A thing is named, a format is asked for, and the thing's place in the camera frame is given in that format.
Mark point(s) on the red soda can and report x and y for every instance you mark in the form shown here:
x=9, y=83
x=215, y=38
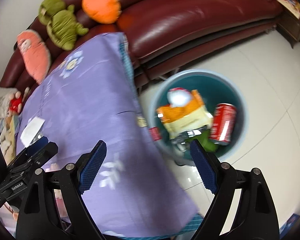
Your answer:
x=222, y=122

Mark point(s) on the green plush toy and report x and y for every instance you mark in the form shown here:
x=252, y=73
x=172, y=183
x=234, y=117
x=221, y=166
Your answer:
x=62, y=25

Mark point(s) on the doll in red dress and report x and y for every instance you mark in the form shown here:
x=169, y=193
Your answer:
x=15, y=103

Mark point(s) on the wooden side cabinet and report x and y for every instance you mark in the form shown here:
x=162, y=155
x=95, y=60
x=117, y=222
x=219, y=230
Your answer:
x=292, y=27

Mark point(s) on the orange yellow snack packet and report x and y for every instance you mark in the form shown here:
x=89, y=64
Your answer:
x=185, y=117

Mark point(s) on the white red-rimmed plastic cup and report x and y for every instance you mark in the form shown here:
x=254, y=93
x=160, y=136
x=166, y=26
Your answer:
x=178, y=97

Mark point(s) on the clear plastic wrapper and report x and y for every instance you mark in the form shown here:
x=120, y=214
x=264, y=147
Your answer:
x=187, y=135

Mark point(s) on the blue grey trash bin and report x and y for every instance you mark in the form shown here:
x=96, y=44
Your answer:
x=202, y=80

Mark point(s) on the pink sweet potato plush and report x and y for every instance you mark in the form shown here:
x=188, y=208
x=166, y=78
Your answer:
x=35, y=55

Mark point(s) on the pastel striped cloth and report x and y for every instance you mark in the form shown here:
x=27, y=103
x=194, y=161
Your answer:
x=8, y=135

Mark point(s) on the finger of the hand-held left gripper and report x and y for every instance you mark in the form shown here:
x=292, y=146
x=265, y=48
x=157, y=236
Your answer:
x=38, y=142
x=40, y=157

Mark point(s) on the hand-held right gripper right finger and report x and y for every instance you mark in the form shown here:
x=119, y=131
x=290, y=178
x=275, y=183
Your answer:
x=205, y=167

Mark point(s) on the green cardboard box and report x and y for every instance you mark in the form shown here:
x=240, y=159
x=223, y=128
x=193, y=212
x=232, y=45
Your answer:
x=208, y=143

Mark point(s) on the colourful printed box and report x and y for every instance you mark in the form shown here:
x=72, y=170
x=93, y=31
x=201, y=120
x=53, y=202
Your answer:
x=291, y=3

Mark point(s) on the orange carrot plush toy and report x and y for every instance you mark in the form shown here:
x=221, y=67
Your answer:
x=101, y=3

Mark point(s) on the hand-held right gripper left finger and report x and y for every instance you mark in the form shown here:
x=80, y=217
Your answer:
x=93, y=167

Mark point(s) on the dark red leather sofa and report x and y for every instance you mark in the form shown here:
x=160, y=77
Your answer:
x=190, y=17

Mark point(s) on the white cloth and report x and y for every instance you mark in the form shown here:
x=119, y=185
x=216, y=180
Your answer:
x=0, y=97

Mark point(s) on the purple floral tablecloth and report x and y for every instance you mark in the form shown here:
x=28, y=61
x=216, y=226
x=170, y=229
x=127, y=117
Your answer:
x=90, y=100

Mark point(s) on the white tissue pack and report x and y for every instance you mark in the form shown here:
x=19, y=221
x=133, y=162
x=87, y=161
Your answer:
x=32, y=130

